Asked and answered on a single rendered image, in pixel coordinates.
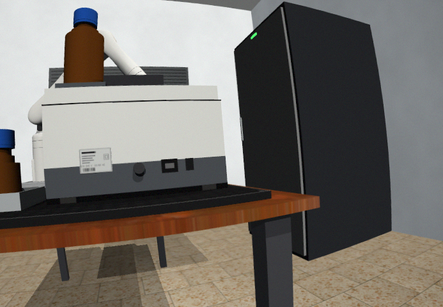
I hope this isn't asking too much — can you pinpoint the white and grey benchtop instrument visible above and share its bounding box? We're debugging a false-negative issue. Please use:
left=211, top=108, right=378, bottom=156
left=42, top=75, right=228, bottom=205

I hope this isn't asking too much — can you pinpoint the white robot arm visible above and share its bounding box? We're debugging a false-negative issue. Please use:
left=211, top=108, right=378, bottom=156
left=28, top=29, right=146, bottom=182

